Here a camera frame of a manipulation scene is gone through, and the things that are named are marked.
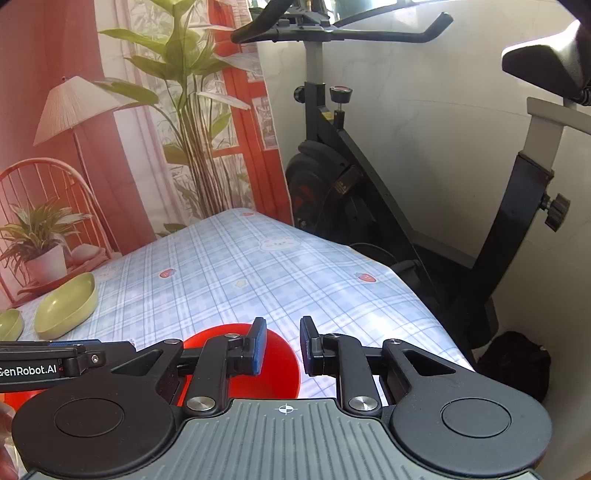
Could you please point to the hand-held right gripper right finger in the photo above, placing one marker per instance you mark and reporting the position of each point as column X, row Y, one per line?
column 306, row 353

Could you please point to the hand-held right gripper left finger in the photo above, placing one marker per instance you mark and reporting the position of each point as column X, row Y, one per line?
column 257, row 350

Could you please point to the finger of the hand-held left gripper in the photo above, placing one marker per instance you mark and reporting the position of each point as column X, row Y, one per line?
column 92, row 353

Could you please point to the red bowl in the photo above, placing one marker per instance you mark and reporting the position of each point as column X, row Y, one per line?
column 277, row 364
column 21, row 399

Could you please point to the green plate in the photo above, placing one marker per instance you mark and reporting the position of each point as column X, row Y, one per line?
column 9, row 323
column 64, row 309

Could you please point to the blue plaid tablecloth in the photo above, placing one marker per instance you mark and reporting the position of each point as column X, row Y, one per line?
column 231, row 277

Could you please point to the black exercise bike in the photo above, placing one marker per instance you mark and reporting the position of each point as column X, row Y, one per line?
column 351, row 166

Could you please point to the black bag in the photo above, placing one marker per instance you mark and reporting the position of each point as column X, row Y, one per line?
column 515, row 364

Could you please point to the printed wall backdrop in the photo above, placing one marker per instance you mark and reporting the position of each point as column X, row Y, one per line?
column 138, row 138

